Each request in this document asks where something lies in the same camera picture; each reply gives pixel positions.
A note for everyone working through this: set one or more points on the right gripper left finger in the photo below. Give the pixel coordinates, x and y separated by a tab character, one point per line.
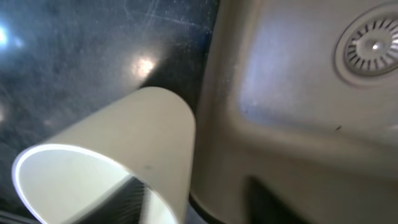
121	205

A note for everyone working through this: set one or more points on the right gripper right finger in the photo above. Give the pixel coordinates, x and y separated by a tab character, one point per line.
267	205

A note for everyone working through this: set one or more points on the white cup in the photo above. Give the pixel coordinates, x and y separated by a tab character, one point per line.
140	124

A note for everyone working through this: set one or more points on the steel sink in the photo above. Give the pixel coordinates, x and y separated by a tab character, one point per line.
295	93

